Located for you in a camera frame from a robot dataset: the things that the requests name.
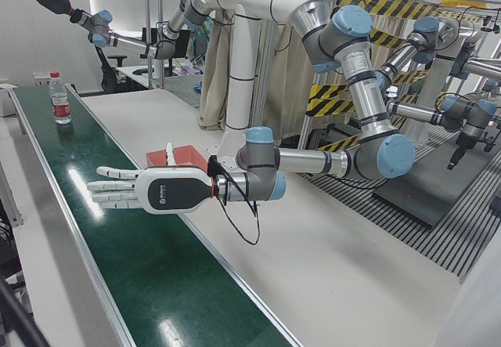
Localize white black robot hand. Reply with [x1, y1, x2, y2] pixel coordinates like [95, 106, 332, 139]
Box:
[86, 142, 215, 215]

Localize clear water bottle red label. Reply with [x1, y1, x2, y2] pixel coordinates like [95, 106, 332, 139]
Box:
[49, 70, 74, 125]

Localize pink plastic basket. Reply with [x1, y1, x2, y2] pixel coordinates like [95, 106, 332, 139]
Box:
[145, 145, 208, 172]

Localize beige curtain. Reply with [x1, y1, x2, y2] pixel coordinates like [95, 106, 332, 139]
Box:
[199, 13, 310, 144]

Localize black office chair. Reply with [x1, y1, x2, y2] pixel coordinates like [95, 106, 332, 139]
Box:
[95, 45, 128, 92]

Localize white office desk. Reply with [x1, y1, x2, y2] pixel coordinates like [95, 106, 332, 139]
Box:
[116, 64, 204, 109]

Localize black office monitor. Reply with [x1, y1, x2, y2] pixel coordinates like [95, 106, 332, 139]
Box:
[141, 27, 187, 77]

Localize white robot torso column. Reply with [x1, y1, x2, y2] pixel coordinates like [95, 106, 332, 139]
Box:
[191, 0, 333, 172]

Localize black tripod leg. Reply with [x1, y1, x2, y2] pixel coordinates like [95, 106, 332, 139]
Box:
[0, 272, 52, 347]

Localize black floor platform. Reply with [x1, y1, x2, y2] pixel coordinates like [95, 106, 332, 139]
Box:
[371, 154, 495, 230]

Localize white spare robot column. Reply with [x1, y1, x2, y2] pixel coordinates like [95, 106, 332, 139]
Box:
[402, 17, 470, 148]

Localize yellow black striped barrier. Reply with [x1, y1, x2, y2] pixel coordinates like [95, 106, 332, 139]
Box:
[307, 0, 438, 153]

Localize black spare end effector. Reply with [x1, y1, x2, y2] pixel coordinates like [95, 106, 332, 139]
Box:
[448, 131, 469, 172]

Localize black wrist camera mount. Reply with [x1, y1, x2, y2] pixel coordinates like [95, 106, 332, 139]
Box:
[207, 154, 221, 179]

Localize green conveyor belt aluminium frame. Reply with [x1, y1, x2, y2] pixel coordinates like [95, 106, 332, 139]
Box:
[8, 83, 305, 347]

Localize white wall socket strip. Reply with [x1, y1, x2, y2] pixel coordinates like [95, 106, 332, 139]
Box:
[33, 71, 60, 86]

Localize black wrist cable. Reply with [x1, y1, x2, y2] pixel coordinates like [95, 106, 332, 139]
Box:
[213, 158, 262, 246]

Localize aluminium frame upright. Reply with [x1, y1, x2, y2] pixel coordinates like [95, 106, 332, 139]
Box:
[143, 0, 165, 89]

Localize aluminium bracket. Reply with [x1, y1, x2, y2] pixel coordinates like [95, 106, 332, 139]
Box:
[0, 158, 23, 229]

